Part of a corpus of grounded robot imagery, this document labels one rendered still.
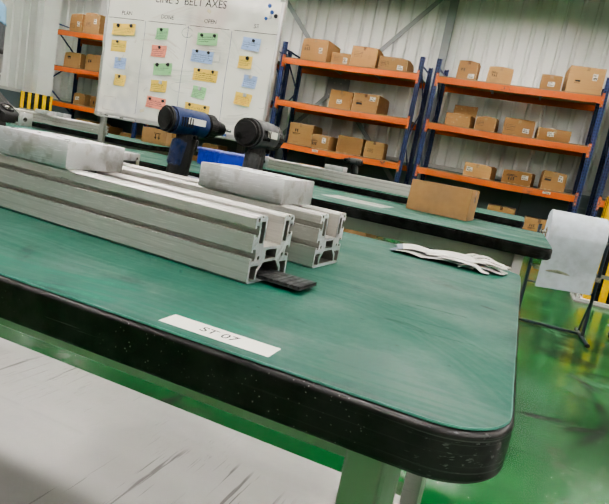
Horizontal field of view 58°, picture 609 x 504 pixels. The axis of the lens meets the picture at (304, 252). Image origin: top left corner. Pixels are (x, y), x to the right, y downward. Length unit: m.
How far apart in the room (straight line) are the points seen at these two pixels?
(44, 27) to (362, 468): 9.10
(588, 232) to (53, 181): 3.80
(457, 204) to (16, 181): 2.14
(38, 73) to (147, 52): 4.92
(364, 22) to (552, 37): 3.57
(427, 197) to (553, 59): 8.82
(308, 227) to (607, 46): 10.86
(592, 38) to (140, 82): 8.76
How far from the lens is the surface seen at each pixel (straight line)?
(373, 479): 0.52
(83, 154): 0.88
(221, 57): 4.18
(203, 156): 3.31
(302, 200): 0.92
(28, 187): 0.93
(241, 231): 0.67
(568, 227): 4.26
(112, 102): 4.69
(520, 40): 11.52
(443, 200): 2.75
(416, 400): 0.44
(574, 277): 4.33
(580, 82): 10.45
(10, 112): 1.37
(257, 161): 1.15
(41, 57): 9.37
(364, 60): 10.86
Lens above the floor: 0.95
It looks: 10 degrees down
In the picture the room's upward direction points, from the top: 11 degrees clockwise
